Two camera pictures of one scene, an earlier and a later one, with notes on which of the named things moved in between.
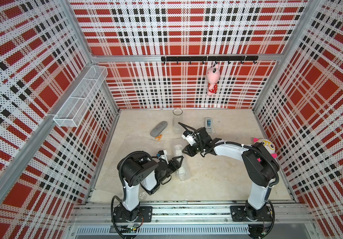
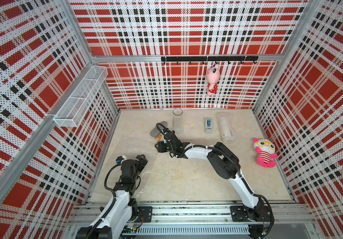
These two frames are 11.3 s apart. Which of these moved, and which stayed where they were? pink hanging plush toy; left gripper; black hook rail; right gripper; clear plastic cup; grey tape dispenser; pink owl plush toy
Moved: right gripper; left gripper
Stayed: black hook rail; pink owl plush toy; grey tape dispenser; clear plastic cup; pink hanging plush toy
